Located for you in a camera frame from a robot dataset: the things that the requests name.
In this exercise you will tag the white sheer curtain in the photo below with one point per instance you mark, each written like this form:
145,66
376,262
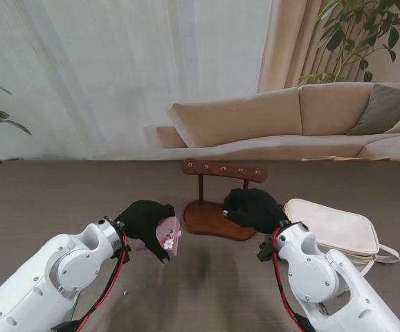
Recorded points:
117,69

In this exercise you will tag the white leather bag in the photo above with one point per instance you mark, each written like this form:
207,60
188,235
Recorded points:
338,228

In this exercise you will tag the pink jewelry box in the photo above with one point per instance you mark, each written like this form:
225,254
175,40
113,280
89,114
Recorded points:
169,231

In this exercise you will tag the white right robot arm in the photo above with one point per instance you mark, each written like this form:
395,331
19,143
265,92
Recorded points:
317,276

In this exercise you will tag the beige curtain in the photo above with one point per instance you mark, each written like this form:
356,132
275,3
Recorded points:
290,52

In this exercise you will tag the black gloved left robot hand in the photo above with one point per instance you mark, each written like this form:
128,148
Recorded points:
141,221

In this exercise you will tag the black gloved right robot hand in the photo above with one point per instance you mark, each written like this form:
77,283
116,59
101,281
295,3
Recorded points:
255,211

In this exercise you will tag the brown wooden jewelry stand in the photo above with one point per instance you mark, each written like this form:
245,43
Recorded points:
214,221

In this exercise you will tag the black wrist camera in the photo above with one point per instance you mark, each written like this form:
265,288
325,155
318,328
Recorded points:
122,254
265,251

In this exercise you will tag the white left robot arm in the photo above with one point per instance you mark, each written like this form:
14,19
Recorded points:
41,280

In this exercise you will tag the tall leafy ficus plant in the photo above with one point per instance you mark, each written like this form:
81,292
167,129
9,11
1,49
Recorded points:
335,34

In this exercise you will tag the grey cushion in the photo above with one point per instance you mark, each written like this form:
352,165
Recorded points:
383,110

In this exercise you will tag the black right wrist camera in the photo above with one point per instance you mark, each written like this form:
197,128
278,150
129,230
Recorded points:
265,251

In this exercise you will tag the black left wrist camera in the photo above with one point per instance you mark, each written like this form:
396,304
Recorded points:
122,254

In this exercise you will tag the beige sofa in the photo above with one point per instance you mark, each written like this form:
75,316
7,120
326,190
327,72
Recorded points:
241,117

